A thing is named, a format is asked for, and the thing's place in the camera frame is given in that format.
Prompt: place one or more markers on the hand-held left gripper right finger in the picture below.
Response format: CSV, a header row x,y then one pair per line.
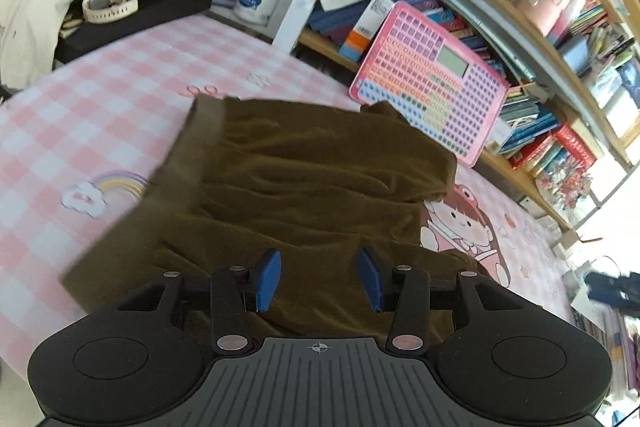
x,y
370,281

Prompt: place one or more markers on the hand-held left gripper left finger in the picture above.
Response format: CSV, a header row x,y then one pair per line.
x,y
267,281

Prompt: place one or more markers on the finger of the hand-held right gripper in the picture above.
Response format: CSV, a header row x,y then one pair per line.
x,y
607,289

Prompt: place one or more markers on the olive brown garment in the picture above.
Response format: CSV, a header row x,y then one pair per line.
x,y
305,187

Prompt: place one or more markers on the row of colourful books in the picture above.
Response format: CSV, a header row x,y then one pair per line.
x,y
555,157

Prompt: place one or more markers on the pink toy keyboard tablet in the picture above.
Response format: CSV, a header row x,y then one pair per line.
x,y
425,77

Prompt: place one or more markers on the pink checked printed table mat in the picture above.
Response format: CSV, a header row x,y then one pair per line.
x,y
100,117

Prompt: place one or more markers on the orange and white box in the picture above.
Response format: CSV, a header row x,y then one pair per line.
x,y
365,27

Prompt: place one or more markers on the wooden bookshelf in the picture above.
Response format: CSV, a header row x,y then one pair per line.
x,y
535,42

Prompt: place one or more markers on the stack of blue books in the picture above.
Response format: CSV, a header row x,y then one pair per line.
x,y
332,19

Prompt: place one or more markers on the white wrist watch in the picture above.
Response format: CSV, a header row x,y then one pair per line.
x,y
106,4

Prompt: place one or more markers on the cream garment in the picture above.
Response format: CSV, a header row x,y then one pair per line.
x,y
30,7

